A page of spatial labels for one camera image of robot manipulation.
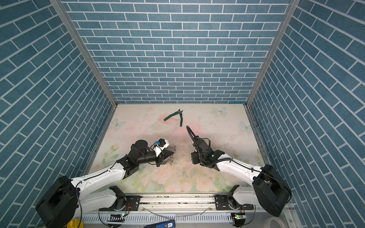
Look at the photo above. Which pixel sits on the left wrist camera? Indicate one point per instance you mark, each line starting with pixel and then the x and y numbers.
pixel 159 146

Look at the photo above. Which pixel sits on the green handled pliers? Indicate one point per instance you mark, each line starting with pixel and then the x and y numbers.
pixel 179 112

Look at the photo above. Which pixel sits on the blue device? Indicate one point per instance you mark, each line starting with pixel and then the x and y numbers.
pixel 163 224

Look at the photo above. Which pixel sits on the white tape roll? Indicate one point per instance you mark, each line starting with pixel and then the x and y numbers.
pixel 274 222

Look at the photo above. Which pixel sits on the yellow tape roll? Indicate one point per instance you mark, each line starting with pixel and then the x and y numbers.
pixel 75 223

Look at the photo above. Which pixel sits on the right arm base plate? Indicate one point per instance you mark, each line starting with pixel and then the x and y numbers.
pixel 223 202

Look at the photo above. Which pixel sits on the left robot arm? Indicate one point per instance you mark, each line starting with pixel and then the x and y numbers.
pixel 68 198

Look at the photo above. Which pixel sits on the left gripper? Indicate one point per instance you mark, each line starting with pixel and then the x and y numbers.
pixel 161 157

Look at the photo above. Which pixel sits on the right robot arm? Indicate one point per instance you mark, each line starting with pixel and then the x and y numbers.
pixel 272 192

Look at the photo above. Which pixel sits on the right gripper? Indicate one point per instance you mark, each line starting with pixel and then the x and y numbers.
pixel 193 158

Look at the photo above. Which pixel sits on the white cable duct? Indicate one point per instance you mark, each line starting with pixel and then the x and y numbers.
pixel 149 218

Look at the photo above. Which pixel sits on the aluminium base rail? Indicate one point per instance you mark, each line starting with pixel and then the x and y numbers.
pixel 153 202

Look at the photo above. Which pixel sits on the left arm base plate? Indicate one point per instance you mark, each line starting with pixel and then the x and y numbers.
pixel 126 204

